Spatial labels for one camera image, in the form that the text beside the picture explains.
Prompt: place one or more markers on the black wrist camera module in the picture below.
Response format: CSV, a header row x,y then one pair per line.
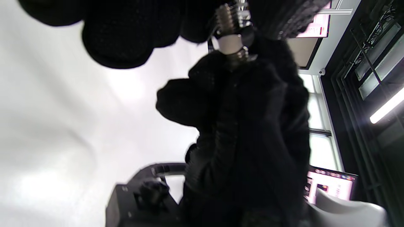
x,y
132,205

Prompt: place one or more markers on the person's right hand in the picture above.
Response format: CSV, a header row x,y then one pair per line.
x,y
252,126

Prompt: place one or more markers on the white dome security camera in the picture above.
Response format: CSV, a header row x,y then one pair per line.
x,y
322,72

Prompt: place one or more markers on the long ceiling tube light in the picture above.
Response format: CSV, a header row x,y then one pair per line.
x,y
386,107

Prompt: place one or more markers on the silver hex nut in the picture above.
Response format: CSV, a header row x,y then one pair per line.
x,y
232,42

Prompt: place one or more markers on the computer monitor pink screen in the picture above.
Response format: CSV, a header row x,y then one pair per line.
x,y
334,186
317,26

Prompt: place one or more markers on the silver threaded screw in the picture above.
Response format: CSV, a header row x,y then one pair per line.
x,y
227,19

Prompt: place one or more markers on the person's left hand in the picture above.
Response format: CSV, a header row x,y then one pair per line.
x,y
126,31

